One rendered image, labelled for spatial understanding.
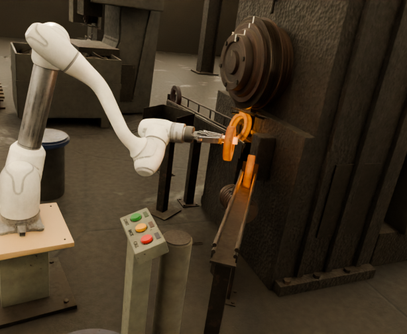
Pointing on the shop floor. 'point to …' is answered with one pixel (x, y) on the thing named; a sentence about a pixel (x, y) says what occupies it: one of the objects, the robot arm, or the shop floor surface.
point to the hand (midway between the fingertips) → (229, 140)
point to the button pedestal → (138, 271)
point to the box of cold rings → (66, 86)
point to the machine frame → (329, 138)
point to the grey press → (124, 43)
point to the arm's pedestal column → (23, 291)
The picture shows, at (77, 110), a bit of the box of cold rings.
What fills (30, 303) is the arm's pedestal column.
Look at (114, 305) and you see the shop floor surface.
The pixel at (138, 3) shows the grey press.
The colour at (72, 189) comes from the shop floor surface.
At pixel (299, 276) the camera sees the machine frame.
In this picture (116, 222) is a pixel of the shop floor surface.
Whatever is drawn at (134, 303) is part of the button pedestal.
